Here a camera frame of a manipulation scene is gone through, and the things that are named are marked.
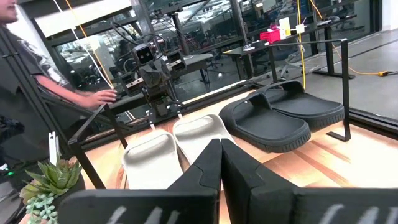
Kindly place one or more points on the wooden shelf with black frame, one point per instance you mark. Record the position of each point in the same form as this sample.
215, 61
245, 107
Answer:
344, 93

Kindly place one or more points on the black office desk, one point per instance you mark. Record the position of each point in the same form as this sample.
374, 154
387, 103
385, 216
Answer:
329, 46

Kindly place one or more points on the person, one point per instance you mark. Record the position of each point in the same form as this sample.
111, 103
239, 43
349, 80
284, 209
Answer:
18, 77

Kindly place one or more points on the red box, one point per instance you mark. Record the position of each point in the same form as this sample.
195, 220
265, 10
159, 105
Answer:
270, 36

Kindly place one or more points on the grey rubber slide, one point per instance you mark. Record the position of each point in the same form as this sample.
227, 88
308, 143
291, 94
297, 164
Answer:
149, 161
199, 133

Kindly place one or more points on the potted artificial succulent plant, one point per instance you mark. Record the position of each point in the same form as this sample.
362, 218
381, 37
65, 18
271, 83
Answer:
56, 180

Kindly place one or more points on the black rubber slide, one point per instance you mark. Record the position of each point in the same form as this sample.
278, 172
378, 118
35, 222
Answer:
270, 130
311, 105

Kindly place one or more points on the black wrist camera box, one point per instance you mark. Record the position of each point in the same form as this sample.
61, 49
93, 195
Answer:
144, 55

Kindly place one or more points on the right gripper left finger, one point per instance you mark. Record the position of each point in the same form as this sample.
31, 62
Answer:
205, 174

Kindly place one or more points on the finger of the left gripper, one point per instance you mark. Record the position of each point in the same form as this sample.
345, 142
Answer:
151, 119
177, 110

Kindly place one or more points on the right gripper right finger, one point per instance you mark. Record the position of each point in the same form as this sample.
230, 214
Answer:
239, 180

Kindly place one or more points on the black aluminium rig frame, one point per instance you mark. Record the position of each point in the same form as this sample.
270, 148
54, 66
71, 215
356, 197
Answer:
217, 98

